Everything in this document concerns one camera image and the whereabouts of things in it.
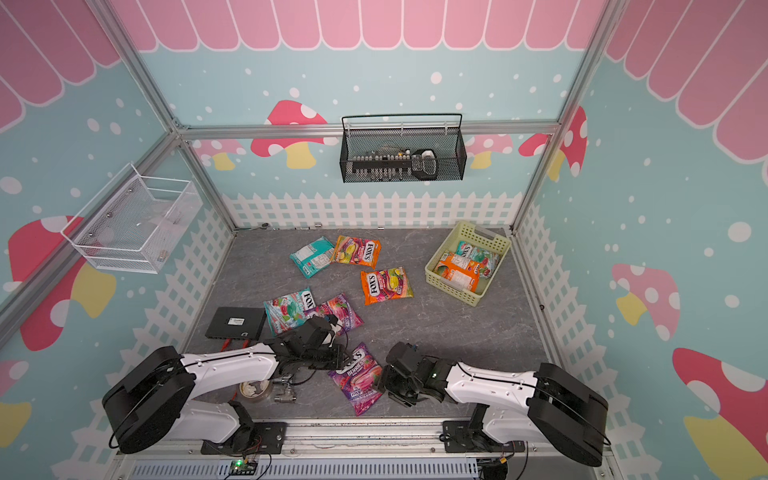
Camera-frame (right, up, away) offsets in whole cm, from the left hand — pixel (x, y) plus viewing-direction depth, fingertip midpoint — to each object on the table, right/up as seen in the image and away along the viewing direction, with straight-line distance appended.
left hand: (348, 363), depth 86 cm
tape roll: (-25, -5, -5) cm, 26 cm away
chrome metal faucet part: (-15, -6, -6) cm, 18 cm away
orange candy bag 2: (+10, +21, +17) cm, 29 cm away
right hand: (+9, -5, -7) cm, 12 cm away
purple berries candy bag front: (+4, -3, -5) cm, 7 cm away
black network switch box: (-34, +10, +6) cm, 36 cm away
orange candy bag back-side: (+37, +26, +19) cm, 48 cm away
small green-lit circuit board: (-24, -21, -13) cm, 35 cm away
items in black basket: (+14, +58, +4) cm, 60 cm away
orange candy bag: (-1, +33, +26) cm, 42 cm away
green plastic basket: (+41, +40, +28) cm, 64 cm away
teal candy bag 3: (+47, +30, +23) cm, 61 cm away
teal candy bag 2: (-22, +13, +9) cm, 27 cm away
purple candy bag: (-4, +13, +8) cm, 16 cm away
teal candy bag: (-16, +31, +23) cm, 42 cm away
